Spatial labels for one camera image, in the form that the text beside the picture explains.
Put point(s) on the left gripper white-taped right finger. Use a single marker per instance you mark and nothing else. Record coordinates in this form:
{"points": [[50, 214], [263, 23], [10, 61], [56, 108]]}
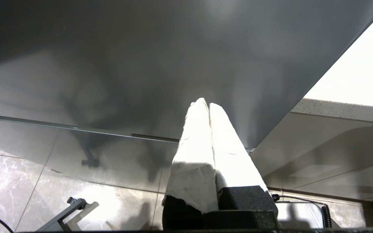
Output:
{"points": [[231, 158]]}

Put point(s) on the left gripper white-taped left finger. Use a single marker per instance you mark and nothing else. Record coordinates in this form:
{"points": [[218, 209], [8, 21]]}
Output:
{"points": [[193, 161]]}

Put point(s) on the beige base cabinet front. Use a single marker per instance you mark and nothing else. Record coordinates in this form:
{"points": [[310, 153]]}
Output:
{"points": [[319, 145]]}

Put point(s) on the grey glossy cabinet door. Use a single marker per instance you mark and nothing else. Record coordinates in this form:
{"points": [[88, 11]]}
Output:
{"points": [[141, 48]]}

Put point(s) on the dark metal bracket bar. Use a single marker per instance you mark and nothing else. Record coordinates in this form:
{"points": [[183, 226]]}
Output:
{"points": [[60, 217]]}

